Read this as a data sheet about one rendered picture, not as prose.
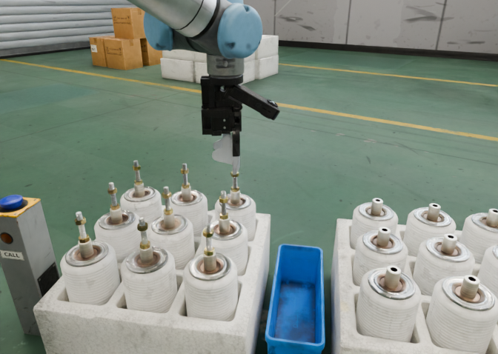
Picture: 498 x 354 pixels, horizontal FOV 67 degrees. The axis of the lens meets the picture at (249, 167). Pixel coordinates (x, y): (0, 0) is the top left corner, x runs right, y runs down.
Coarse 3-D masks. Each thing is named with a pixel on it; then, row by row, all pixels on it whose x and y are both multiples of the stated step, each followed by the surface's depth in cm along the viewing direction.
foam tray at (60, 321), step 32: (256, 224) 95; (256, 256) 81; (64, 288) 72; (256, 288) 74; (64, 320) 67; (96, 320) 66; (128, 320) 65; (160, 320) 65; (192, 320) 65; (256, 320) 78; (64, 352) 71; (96, 352) 69; (128, 352) 68; (160, 352) 66; (192, 352) 65; (224, 352) 64
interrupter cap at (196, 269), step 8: (200, 256) 69; (216, 256) 69; (224, 256) 69; (192, 264) 67; (200, 264) 67; (216, 264) 67; (224, 264) 67; (192, 272) 65; (200, 272) 65; (208, 272) 65; (216, 272) 65; (224, 272) 65; (200, 280) 63; (208, 280) 63
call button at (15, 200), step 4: (8, 196) 74; (12, 196) 74; (16, 196) 74; (20, 196) 74; (0, 200) 73; (4, 200) 73; (8, 200) 73; (12, 200) 73; (16, 200) 73; (20, 200) 73; (0, 204) 72; (4, 204) 71; (8, 204) 72; (12, 204) 72; (16, 204) 72; (20, 204) 74; (4, 208) 72; (8, 208) 72; (12, 208) 72
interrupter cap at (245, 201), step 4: (228, 196) 90; (240, 196) 90; (244, 196) 90; (248, 196) 90; (228, 200) 89; (240, 200) 89; (244, 200) 88; (248, 200) 88; (220, 204) 86; (228, 204) 86; (232, 204) 87; (236, 204) 87; (240, 204) 86; (244, 204) 86; (248, 204) 86; (228, 208) 85; (232, 208) 84; (236, 208) 84; (240, 208) 85; (244, 208) 85
